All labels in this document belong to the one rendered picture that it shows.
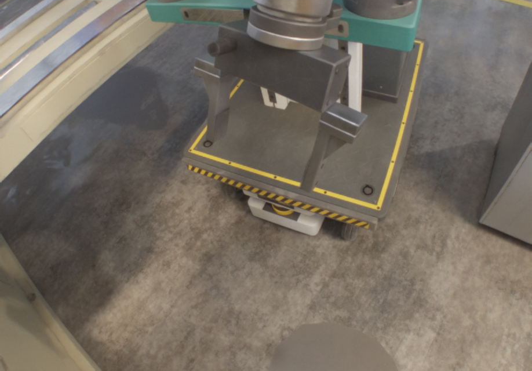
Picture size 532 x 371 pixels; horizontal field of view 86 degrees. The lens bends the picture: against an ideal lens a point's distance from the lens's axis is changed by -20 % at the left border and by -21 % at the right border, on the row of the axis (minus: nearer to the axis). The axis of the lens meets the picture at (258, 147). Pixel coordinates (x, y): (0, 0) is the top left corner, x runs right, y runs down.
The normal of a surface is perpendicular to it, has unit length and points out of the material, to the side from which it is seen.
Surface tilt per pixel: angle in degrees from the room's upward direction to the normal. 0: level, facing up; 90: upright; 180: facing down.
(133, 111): 0
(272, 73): 67
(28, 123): 90
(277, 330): 0
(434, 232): 0
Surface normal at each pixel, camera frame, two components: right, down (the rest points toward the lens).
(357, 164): -0.18, -0.63
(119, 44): 0.80, 0.35
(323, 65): -0.54, 0.41
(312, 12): 0.41, 0.57
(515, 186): -0.57, 0.69
